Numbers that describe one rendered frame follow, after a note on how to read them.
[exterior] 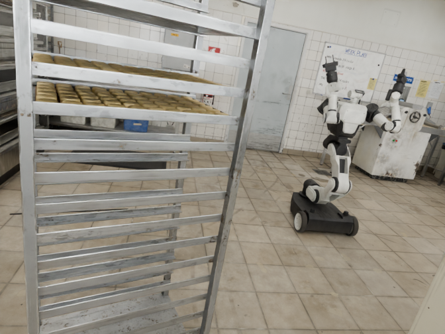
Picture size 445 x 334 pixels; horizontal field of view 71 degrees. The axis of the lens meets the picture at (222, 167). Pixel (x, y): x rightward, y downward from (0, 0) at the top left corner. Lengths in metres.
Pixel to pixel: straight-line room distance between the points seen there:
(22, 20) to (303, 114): 5.23
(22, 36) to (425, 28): 6.36
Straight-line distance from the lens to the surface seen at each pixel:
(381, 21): 6.24
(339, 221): 3.18
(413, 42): 6.61
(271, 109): 5.58
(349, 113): 2.98
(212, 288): 1.31
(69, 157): 1.36
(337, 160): 3.01
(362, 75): 6.12
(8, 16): 3.36
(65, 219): 1.47
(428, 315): 1.90
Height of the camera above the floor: 1.41
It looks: 19 degrees down
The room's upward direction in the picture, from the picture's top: 10 degrees clockwise
